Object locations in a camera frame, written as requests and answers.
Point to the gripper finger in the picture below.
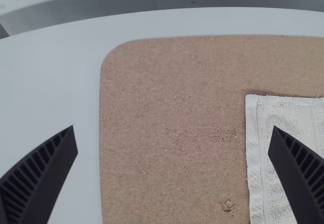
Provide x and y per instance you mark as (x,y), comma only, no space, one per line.
(38,183)
(301,178)

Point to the pale towel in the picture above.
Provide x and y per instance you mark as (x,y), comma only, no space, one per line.
(258,158)

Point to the cork mat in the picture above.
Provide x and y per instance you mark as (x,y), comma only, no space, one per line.
(164,132)

